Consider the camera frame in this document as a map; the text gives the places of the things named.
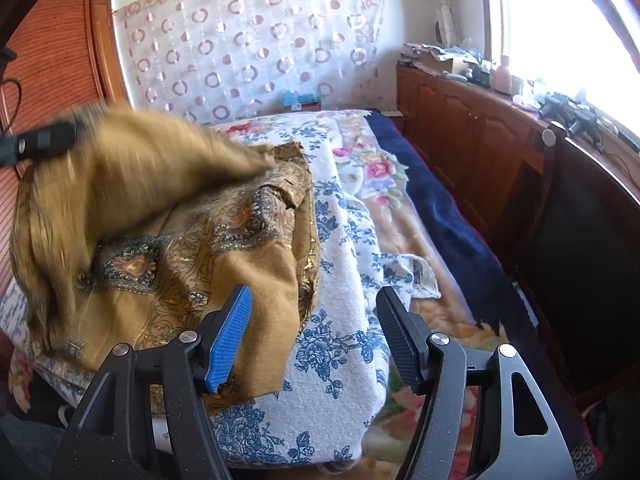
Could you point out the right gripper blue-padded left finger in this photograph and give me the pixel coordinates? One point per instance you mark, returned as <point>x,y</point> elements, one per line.
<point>111,434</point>

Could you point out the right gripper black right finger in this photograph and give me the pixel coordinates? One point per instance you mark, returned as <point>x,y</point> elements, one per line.
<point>516,435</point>

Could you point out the golden brown patterned shirt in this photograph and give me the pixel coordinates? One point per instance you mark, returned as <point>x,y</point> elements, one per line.
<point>144,227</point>

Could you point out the red-brown wooden wardrobe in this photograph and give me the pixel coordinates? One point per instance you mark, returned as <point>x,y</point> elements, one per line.
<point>66,55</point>

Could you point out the navy blue bed blanket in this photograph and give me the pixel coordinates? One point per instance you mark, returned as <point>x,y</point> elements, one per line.
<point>486,288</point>

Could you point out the circle patterned sheer curtain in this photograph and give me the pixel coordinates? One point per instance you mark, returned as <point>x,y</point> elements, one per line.
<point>212,61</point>

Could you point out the blue tissue box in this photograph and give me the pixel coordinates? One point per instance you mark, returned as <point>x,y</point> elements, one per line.
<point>293,101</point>

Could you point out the brown wooden sideboard cabinet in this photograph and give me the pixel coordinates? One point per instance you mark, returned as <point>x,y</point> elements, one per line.
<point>484,150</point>

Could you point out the black tripod gadget on sill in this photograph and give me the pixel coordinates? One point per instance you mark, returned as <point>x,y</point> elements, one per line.
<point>576,119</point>

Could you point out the white plastic jug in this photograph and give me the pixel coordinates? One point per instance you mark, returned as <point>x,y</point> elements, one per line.
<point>501,77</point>

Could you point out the cardboard box with clutter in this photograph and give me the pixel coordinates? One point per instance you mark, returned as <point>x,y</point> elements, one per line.
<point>436,59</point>

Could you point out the tied beige window curtain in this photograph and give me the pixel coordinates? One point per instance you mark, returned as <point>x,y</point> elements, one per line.
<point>445,0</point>

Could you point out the window with wooden frame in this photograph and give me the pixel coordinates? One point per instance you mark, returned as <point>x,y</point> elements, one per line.
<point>585,49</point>

